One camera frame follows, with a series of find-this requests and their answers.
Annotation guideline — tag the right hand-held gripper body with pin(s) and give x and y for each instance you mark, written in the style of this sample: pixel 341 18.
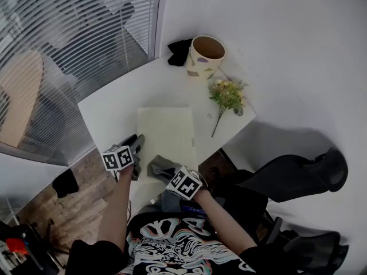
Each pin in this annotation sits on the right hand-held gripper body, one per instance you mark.
pixel 185 183

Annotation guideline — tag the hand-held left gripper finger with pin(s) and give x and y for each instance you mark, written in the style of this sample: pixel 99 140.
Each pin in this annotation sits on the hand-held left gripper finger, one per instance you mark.
pixel 139 146
pixel 129 141

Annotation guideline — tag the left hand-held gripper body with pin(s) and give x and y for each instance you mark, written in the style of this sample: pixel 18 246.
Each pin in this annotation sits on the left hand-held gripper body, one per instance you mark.
pixel 117 157

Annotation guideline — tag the grey cloth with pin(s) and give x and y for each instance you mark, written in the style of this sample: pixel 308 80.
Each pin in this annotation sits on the grey cloth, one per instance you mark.
pixel 157 163

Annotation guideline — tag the pale yellow placemat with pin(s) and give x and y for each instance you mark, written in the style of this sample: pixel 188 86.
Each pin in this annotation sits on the pale yellow placemat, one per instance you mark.
pixel 166 130

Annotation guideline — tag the person's right forearm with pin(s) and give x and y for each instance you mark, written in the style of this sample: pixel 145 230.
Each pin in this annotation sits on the person's right forearm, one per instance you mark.
pixel 223 219

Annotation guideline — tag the person's left forearm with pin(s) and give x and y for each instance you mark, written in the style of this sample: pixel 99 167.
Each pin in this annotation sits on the person's left forearm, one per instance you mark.
pixel 114 208

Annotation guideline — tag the person's grey trousers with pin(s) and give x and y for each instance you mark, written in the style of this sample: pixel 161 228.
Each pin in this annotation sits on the person's grey trousers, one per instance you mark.
pixel 172 202

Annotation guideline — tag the blue waist device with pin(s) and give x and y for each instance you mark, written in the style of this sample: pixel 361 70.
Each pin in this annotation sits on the blue waist device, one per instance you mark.
pixel 192 209

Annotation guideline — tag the white square table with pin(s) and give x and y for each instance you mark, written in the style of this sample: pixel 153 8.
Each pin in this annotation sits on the white square table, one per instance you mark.
pixel 114 110

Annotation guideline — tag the black pouch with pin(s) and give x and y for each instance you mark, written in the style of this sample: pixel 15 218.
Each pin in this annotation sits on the black pouch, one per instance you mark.
pixel 65 183

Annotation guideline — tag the person's black printed t-shirt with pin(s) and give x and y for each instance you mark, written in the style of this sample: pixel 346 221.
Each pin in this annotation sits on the person's black printed t-shirt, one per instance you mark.
pixel 177 245

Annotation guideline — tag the artificial yellow flower bouquet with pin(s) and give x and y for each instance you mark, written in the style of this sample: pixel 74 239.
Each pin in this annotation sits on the artificial yellow flower bouquet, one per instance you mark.
pixel 228 94

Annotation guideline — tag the cream patterned paper bucket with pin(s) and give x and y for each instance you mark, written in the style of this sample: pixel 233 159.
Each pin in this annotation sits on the cream patterned paper bucket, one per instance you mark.
pixel 200 67

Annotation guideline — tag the black crumpled fabric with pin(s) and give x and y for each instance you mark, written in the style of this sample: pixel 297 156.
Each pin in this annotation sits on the black crumpled fabric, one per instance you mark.
pixel 179 53

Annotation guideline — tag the black mesh office chair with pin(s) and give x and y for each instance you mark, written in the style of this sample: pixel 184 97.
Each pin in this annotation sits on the black mesh office chair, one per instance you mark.
pixel 286 176
pixel 315 248

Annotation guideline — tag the tan wooden table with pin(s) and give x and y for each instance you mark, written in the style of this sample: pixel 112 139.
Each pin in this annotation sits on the tan wooden table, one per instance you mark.
pixel 20 96

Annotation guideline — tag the black wheeled stand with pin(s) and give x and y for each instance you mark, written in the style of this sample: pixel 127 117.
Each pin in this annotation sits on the black wheeled stand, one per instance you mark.
pixel 8 231

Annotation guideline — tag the red plastic object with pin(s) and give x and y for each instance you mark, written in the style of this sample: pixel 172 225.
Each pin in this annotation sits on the red plastic object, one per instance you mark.
pixel 15 245

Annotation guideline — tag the grey window blinds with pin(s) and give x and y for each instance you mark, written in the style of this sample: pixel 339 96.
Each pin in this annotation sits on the grey window blinds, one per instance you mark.
pixel 57 24

